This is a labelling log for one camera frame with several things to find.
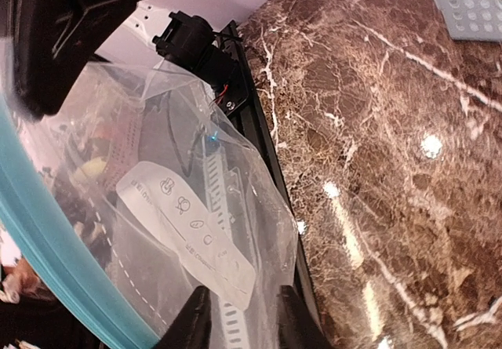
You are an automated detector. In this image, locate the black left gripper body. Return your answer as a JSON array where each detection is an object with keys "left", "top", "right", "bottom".
[{"left": 11, "top": 0, "right": 143, "bottom": 119}]

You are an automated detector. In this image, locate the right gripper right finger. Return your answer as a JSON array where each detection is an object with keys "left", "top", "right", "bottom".
[{"left": 278, "top": 285, "right": 332, "bottom": 349}]

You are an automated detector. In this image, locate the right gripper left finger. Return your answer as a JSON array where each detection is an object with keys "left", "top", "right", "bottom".
[{"left": 155, "top": 285, "right": 212, "bottom": 349}]

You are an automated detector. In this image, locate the clear zip top bag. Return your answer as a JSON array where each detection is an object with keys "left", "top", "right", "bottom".
[{"left": 1, "top": 38, "right": 298, "bottom": 348}]

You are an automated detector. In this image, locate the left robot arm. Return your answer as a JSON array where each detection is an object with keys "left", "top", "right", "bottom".
[{"left": 1, "top": 0, "right": 237, "bottom": 119}]

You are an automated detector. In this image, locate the pink basket of toy food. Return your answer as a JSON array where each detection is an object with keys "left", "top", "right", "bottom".
[{"left": 71, "top": 106, "right": 143, "bottom": 192}]

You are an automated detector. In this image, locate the light blue plastic basket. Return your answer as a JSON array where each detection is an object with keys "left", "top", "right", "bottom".
[{"left": 434, "top": 0, "right": 501, "bottom": 42}]

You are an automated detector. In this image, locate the white slotted cable duct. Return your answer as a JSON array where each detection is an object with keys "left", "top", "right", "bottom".
[{"left": 202, "top": 134, "right": 250, "bottom": 348}]

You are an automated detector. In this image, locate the black front frame rail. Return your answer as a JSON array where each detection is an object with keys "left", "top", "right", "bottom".
[{"left": 217, "top": 20, "right": 324, "bottom": 334}]

